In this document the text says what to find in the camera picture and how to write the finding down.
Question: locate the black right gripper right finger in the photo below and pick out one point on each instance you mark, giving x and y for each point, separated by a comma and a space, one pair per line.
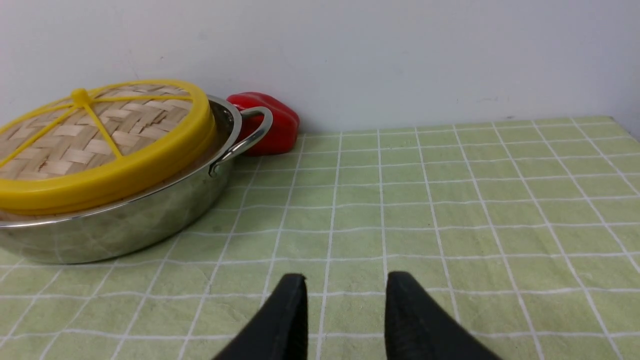
416, 327

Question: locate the stainless steel two-handled pot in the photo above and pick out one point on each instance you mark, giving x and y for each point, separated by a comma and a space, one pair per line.
139, 221

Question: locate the green checkered tablecloth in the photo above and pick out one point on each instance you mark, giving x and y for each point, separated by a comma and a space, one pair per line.
526, 232

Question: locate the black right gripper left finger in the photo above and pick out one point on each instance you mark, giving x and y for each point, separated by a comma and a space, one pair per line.
280, 328

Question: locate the red bell pepper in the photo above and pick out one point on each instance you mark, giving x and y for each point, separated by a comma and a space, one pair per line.
283, 133

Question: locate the woven bamboo steamer lid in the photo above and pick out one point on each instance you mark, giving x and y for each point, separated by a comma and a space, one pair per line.
98, 146

